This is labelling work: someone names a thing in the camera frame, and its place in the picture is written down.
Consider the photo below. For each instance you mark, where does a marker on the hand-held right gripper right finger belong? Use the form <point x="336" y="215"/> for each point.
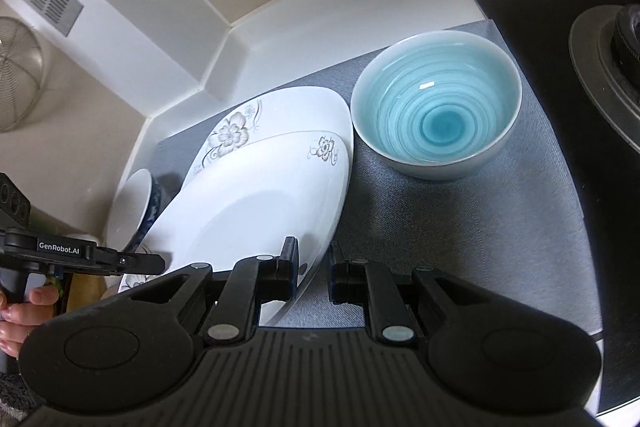
<point x="335" y="268"/>

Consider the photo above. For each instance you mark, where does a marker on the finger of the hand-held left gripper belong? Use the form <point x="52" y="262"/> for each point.
<point x="131" y="261"/>

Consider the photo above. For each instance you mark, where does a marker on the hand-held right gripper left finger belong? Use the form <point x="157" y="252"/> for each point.
<point x="292" y="263"/>

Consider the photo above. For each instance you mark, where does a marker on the white floral plate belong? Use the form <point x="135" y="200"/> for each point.
<point x="280" y="117"/>
<point x="235" y="232"/>

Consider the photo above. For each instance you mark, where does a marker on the person's left hand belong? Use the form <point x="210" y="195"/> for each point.
<point x="20" y="312"/>

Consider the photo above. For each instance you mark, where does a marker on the small white bowl blue pattern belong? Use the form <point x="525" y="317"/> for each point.
<point x="131" y="212"/>

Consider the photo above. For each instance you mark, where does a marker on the wooden board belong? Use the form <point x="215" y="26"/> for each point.
<point x="85" y="294"/>

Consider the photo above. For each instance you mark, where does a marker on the grey drying mat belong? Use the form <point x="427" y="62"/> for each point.
<point x="450" y="237"/>

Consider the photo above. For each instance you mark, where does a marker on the metal mesh strainer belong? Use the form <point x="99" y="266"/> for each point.
<point x="20" y="72"/>

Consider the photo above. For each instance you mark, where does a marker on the light blue swirl bowl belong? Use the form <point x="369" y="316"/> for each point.
<point x="436" y="107"/>

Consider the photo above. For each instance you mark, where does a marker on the white vented housing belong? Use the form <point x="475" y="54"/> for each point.
<point x="130" y="7"/>

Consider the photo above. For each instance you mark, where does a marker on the black glass cooktop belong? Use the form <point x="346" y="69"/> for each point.
<point x="545" y="57"/>

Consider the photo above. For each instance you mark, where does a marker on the black burner head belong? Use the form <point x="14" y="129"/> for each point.
<point x="628" y="42"/>

